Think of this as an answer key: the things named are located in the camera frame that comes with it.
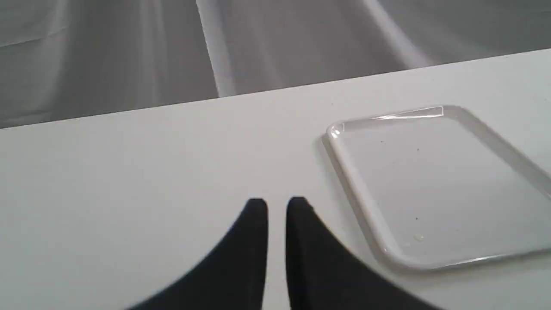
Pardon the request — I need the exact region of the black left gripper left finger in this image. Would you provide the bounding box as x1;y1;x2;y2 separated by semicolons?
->
133;198;269;310

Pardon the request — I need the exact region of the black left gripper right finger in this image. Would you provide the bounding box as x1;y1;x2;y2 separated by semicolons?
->
286;197;435;310

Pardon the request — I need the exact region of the white rectangular plastic tray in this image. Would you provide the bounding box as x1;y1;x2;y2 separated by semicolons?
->
325;105;550;271

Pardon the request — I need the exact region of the grey fabric backdrop curtain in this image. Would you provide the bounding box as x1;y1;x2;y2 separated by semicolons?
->
0;0;550;129

